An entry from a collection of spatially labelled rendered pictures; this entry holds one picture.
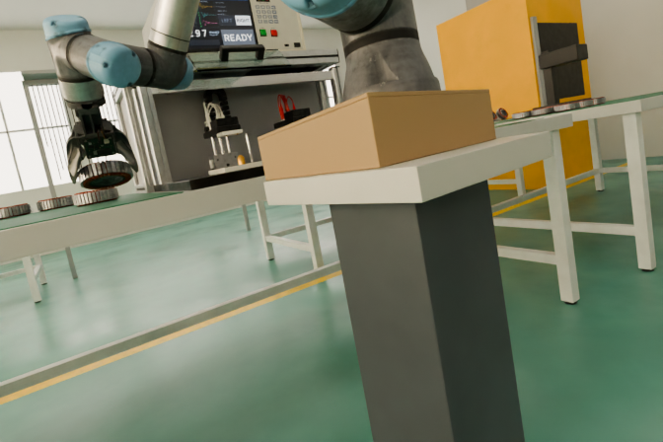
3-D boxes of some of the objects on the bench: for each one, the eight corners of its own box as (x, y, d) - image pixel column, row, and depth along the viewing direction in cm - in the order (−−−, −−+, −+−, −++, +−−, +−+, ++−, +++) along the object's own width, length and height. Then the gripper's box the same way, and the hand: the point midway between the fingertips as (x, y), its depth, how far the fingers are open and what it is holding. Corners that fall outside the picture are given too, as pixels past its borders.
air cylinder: (241, 169, 126) (237, 151, 126) (217, 173, 122) (213, 155, 122) (235, 170, 131) (232, 152, 130) (212, 174, 127) (208, 156, 126)
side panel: (157, 191, 127) (133, 86, 123) (147, 193, 125) (122, 87, 122) (145, 191, 151) (124, 104, 147) (136, 193, 149) (114, 105, 146)
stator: (122, 198, 114) (118, 184, 114) (76, 207, 108) (72, 193, 107) (116, 198, 123) (113, 186, 123) (73, 207, 117) (70, 194, 117)
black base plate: (414, 144, 119) (413, 136, 118) (191, 190, 85) (188, 180, 85) (330, 157, 158) (328, 151, 158) (155, 191, 125) (153, 184, 125)
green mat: (184, 192, 83) (184, 191, 83) (-313, 295, 51) (-314, 293, 51) (131, 193, 163) (130, 193, 163) (-76, 234, 131) (-76, 234, 131)
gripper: (32, 112, 76) (62, 201, 88) (137, 101, 85) (153, 183, 96) (32, 96, 82) (60, 181, 94) (130, 86, 91) (146, 165, 102)
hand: (106, 175), depth 97 cm, fingers closed on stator, 13 cm apart
